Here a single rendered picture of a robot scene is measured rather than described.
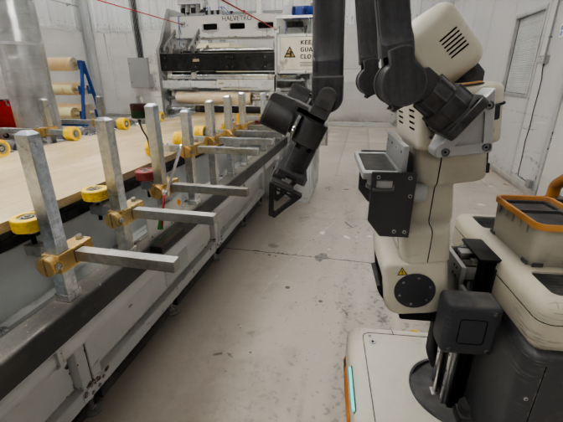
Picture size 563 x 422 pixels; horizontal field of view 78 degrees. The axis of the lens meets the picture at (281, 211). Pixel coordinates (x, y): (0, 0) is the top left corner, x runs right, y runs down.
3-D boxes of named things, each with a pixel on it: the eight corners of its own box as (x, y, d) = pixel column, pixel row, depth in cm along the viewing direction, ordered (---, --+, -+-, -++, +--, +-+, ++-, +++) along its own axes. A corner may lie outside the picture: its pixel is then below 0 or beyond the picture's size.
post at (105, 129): (136, 262, 118) (112, 116, 101) (131, 267, 115) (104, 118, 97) (127, 261, 119) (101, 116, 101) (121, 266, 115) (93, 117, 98)
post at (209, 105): (219, 193, 186) (214, 100, 169) (217, 195, 183) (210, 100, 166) (214, 192, 187) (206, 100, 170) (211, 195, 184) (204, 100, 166)
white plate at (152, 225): (184, 215, 147) (182, 192, 143) (150, 242, 123) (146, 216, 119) (183, 215, 147) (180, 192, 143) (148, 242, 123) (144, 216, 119)
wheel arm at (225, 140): (273, 144, 175) (273, 136, 173) (271, 146, 171) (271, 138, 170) (181, 141, 184) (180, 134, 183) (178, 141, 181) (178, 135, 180)
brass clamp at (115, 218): (147, 213, 119) (144, 199, 117) (121, 229, 107) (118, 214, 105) (130, 212, 120) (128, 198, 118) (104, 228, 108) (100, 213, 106)
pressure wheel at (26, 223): (54, 244, 100) (43, 207, 96) (56, 255, 94) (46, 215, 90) (19, 252, 96) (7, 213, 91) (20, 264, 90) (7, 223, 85)
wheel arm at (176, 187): (249, 196, 132) (249, 185, 131) (246, 199, 129) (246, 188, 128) (146, 189, 141) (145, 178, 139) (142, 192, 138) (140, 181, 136)
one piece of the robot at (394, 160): (402, 201, 108) (411, 131, 100) (426, 239, 82) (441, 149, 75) (350, 199, 110) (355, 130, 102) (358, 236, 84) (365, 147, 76)
